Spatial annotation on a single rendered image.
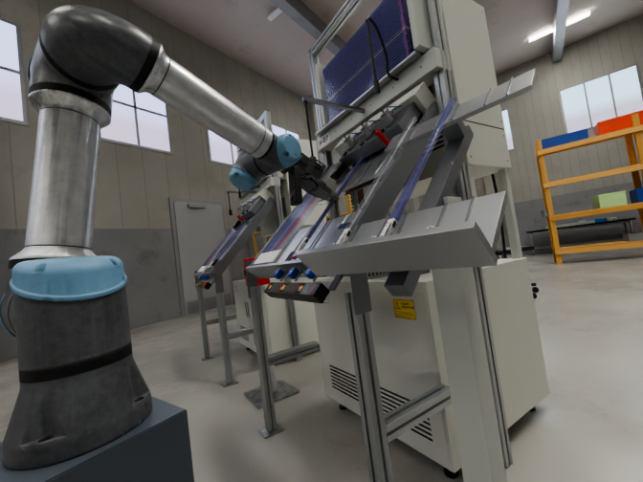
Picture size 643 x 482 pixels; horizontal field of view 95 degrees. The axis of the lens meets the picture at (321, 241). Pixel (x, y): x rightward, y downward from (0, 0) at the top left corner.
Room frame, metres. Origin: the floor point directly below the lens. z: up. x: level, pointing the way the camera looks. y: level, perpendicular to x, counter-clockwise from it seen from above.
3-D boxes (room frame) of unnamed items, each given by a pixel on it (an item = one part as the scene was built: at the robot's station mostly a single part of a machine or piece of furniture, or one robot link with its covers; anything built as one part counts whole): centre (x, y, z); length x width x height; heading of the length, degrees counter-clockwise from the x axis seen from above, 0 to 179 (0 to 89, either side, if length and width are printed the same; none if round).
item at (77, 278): (0.41, 0.35, 0.72); 0.13 x 0.12 x 0.14; 52
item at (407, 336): (1.36, -0.38, 0.31); 0.70 x 0.65 x 0.62; 32
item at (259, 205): (2.48, 0.54, 0.66); 1.01 x 0.73 x 1.31; 122
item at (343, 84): (1.24, -0.31, 1.52); 0.51 x 0.13 x 0.27; 32
